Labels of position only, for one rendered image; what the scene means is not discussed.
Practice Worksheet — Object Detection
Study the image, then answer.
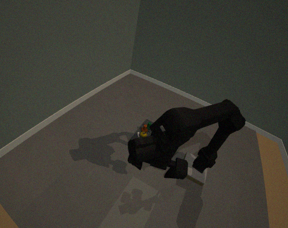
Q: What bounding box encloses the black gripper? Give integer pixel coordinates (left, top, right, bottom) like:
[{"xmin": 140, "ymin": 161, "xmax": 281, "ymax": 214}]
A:
[{"xmin": 128, "ymin": 155, "xmax": 188, "ymax": 180}]

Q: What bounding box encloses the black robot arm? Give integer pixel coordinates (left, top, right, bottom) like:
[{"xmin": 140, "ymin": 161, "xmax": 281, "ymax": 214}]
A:
[{"xmin": 128, "ymin": 99, "xmax": 246, "ymax": 173}]

